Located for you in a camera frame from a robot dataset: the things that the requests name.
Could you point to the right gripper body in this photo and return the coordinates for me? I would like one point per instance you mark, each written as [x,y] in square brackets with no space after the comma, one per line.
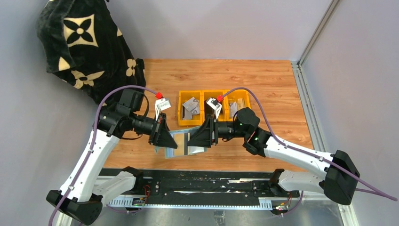
[212,131]

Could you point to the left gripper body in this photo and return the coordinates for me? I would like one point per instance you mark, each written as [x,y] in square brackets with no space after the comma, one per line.
[158,129]

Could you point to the gold credit card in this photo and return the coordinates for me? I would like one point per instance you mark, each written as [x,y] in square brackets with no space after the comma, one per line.
[181,140]

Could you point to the green leather card holder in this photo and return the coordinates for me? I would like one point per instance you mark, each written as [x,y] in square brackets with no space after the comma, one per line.
[192,149]

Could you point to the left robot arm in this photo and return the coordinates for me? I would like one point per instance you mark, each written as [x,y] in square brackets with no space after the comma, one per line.
[79,197]

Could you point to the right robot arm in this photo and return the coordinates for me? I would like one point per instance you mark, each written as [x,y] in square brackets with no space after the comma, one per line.
[332,174]

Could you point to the black cards in middle bin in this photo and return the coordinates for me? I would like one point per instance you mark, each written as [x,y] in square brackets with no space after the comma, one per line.
[208,110]

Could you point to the beige cards in right bin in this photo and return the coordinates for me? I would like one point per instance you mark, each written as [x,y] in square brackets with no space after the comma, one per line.
[235,105]

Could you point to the silver cards in left bin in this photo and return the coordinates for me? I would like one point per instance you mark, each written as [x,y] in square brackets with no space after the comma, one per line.
[191,108]

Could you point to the right yellow plastic bin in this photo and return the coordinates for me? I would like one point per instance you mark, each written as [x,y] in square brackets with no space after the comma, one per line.
[235,95]

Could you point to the left yellow plastic bin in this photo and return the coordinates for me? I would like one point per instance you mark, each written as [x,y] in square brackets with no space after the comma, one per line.
[183,97]

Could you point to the black floral patterned blanket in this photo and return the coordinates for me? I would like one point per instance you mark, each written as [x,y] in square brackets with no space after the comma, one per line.
[86,49]

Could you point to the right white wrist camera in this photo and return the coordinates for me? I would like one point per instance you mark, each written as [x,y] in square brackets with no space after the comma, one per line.
[217,106]

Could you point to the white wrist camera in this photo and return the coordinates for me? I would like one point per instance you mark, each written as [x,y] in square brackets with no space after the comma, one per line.
[217,106]
[161,105]

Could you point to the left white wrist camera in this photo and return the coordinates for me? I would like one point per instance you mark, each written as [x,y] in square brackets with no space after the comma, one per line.
[161,105]

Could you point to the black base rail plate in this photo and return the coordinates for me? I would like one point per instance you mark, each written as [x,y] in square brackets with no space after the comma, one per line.
[207,188]

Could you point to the aluminium frame rail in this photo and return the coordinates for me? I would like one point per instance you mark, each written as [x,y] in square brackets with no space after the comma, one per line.
[301,82]

